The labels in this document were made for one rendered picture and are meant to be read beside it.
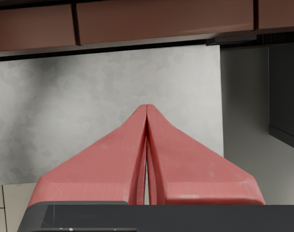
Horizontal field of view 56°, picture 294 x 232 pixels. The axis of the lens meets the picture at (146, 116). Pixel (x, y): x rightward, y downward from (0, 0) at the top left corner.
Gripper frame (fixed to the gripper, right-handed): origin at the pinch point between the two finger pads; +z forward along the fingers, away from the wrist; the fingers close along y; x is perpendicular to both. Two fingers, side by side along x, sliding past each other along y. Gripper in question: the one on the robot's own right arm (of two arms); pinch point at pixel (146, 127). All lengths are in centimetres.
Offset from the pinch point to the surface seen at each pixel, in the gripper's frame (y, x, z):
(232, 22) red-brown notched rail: -8.6, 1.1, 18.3
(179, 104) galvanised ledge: -5.1, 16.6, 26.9
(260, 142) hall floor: -47, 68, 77
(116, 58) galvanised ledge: 4.7, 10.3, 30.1
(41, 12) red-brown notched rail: 10.5, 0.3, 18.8
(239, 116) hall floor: -38, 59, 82
